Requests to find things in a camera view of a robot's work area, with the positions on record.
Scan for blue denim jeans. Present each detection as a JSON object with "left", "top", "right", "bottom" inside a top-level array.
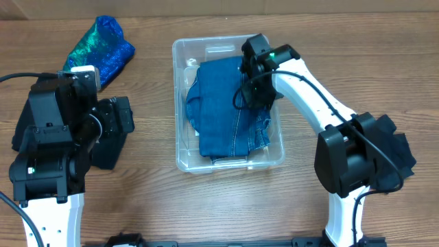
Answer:
[{"left": 186, "top": 56, "right": 271, "bottom": 160}]

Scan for square black garment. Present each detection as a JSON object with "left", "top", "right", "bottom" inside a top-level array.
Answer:
[{"left": 91, "top": 134, "right": 127, "bottom": 170}]

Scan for long black garment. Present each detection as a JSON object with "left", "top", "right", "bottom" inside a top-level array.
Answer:
[{"left": 12, "top": 100, "right": 34, "bottom": 152}]

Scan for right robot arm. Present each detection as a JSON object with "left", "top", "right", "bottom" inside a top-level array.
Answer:
[{"left": 238, "top": 34, "right": 388, "bottom": 246}]

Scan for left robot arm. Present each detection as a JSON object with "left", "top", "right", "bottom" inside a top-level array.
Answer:
[{"left": 9, "top": 65, "right": 134, "bottom": 246}]

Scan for clear plastic storage container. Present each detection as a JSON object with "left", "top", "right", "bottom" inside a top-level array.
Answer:
[{"left": 172, "top": 34, "right": 285, "bottom": 174}]

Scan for shiny blue green garment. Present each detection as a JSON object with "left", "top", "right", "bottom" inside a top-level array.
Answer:
[{"left": 62, "top": 16, "right": 135, "bottom": 87}]

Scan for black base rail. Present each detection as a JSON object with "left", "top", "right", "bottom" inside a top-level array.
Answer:
[{"left": 82, "top": 233, "right": 388, "bottom": 247}]

